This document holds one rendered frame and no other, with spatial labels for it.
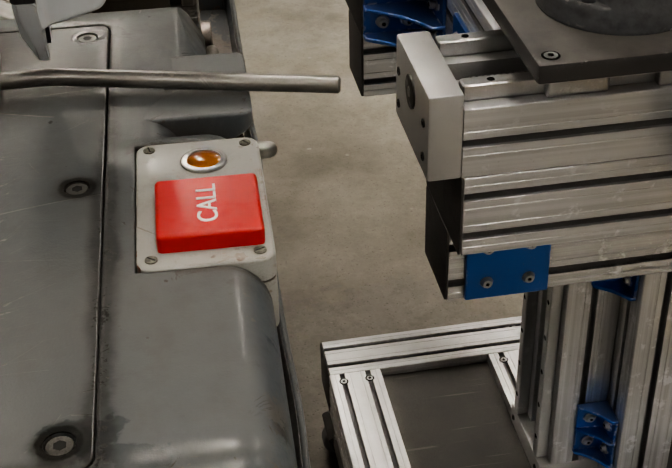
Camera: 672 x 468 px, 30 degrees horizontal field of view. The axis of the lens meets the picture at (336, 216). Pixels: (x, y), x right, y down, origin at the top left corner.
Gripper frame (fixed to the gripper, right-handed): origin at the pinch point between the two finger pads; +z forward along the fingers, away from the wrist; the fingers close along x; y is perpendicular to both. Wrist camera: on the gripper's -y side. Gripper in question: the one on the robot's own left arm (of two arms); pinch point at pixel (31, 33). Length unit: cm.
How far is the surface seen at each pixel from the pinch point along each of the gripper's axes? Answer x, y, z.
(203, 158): -11.8, 10.6, 3.7
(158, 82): -2.5, 8.0, 3.1
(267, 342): -28.1, 13.0, 5.2
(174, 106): -4.1, 9.0, 4.1
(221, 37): 153, 16, 76
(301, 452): 29, 19, 70
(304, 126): 207, 37, 130
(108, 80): -1.9, 4.7, 3.0
